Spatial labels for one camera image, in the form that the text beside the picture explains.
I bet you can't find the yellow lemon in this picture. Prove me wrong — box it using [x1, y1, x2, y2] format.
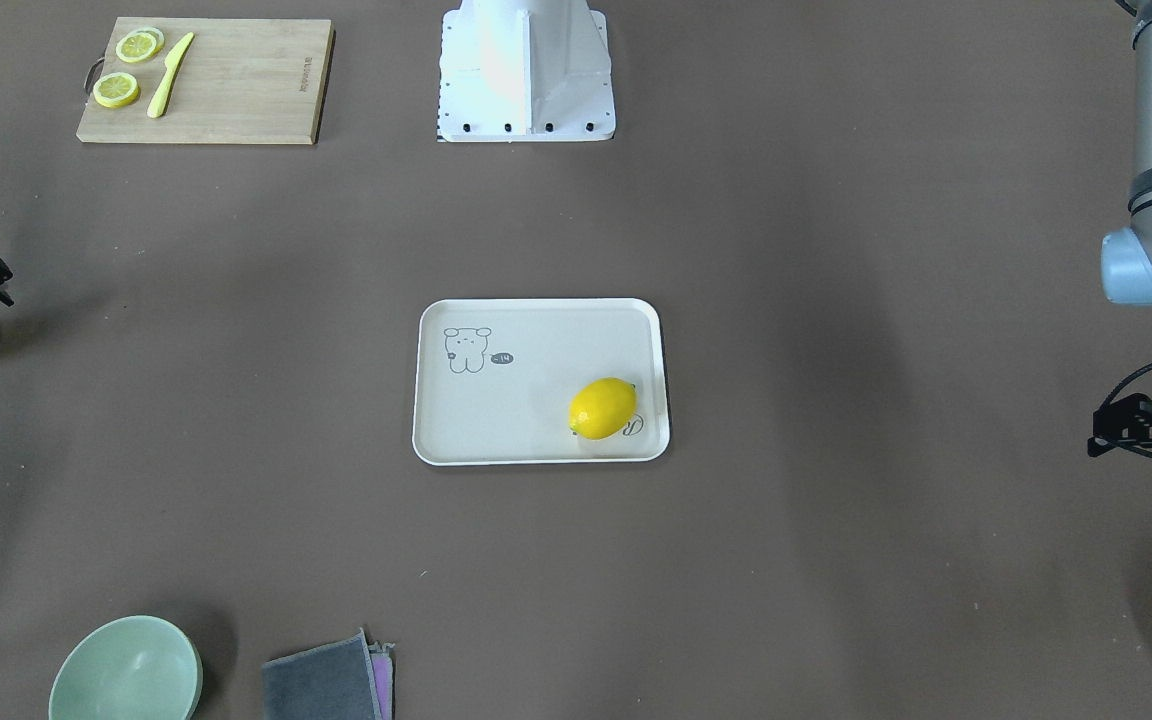
[568, 377, 637, 439]

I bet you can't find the white rectangular tray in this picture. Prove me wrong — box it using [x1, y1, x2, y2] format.
[412, 300, 670, 467]

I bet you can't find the lower lemon slice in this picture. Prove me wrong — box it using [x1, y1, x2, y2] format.
[90, 71, 141, 109]

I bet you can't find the lemon slice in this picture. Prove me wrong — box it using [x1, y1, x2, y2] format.
[90, 71, 141, 109]
[115, 26, 165, 65]

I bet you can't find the yellow plastic knife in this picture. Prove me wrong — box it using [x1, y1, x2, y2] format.
[146, 32, 196, 119]

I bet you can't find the bamboo cutting board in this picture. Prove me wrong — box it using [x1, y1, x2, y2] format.
[76, 15, 335, 146]

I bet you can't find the upper lemon slice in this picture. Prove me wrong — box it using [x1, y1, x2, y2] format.
[115, 26, 165, 65]

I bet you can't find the pale green bowl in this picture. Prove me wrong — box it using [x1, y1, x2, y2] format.
[47, 615, 204, 719]

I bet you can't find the grey folded cloth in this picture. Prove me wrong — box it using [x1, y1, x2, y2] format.
[262, 632, 380, 719]

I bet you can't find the purple cloth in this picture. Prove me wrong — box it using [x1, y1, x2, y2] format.
[367, 643, 396, 720]

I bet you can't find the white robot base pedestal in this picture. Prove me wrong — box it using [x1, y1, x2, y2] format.
[435, 1, 617, 143]

